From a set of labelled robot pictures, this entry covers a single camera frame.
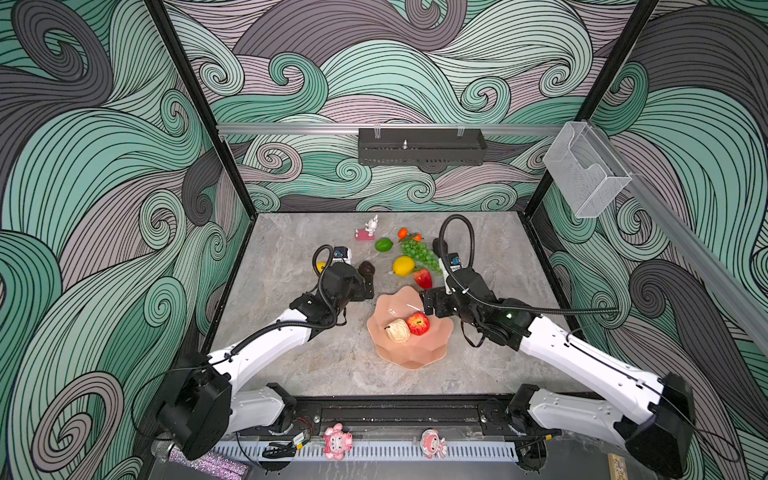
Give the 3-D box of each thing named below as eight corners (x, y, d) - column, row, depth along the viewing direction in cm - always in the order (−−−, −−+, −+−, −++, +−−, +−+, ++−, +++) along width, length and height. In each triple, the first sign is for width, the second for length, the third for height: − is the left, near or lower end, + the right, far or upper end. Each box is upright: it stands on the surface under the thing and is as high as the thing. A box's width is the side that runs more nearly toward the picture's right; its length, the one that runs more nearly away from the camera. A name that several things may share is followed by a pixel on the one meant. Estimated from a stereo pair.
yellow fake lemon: (401, 280, 102) (402, 273, 99) (390, 268, 105) (391, 262, 102) (415, 270, 104) (416, 264, 101) (404, 259, 108) (405, 253, 105)
